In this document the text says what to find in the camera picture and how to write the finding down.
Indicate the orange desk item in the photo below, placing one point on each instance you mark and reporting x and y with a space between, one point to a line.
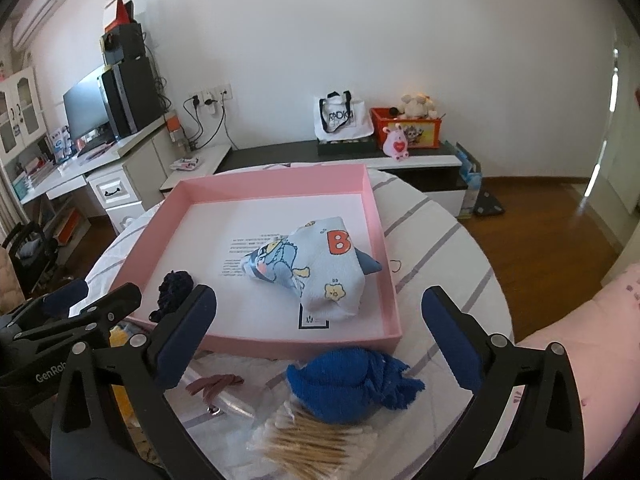
173 125

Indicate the orange box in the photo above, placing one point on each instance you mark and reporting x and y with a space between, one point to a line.
67 227

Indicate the black box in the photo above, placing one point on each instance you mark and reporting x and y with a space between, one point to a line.
125 42

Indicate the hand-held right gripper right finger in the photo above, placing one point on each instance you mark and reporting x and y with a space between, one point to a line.
450 340

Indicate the white glass door cabinet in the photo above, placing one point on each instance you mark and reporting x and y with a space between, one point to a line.
25 110

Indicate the navy knit scrunchie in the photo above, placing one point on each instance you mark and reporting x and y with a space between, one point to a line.
172 287

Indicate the stack of books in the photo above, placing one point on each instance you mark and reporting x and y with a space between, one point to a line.
32 177

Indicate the small printed packet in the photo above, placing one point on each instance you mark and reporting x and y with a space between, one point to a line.
185 163

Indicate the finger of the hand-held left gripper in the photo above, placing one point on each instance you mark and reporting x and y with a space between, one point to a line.
65 292
117 300

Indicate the royal blue knit cloth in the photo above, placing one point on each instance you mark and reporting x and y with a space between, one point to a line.
345 385

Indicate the white wall socket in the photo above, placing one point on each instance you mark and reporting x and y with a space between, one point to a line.
222 92

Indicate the pink bed sheet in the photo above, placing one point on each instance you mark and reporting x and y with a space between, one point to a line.
600 340

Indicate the beige plush toy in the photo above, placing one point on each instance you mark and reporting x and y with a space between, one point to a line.
415 105

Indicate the black chair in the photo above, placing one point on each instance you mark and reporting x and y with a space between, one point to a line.
30 255

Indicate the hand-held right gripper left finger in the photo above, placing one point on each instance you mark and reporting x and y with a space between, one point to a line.
187 330

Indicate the white low cabinet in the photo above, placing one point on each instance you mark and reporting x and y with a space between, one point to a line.
210 160

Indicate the white desk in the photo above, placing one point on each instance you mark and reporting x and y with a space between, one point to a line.
135 170

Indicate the black low bench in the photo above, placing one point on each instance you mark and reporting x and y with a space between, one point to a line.
280 152

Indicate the red and white paper bag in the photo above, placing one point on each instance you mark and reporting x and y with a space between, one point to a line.
117 15

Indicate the blue and white package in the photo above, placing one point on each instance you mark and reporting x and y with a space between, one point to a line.
61 145

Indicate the bag of cotton swabs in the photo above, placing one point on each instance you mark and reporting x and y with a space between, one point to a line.
310 442

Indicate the pink cardboard box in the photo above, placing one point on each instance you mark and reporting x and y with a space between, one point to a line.
300 344

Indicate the black computer monitor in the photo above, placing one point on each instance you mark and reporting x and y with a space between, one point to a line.
85 105

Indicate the clear plastic bag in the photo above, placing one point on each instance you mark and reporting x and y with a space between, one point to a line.
237 405

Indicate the black computer tower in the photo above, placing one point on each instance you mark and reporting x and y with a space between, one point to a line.
132 95

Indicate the pink heart plush toy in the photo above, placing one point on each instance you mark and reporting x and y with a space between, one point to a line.
397 144

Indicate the white tote bag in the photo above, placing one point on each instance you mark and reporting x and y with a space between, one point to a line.
345 120

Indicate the red storage box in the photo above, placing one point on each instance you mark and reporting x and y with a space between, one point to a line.
420 132

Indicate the white charger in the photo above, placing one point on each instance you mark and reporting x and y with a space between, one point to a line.
210 108

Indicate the black floor stand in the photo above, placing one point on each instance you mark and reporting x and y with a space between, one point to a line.
487 205

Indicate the white air conditioner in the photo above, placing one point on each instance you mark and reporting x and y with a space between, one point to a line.
40 15

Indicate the blue cardboard box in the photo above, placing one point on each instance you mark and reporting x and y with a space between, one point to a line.
470 175

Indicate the cartoon printed light blue cloth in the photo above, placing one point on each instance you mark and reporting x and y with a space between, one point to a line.
320 280

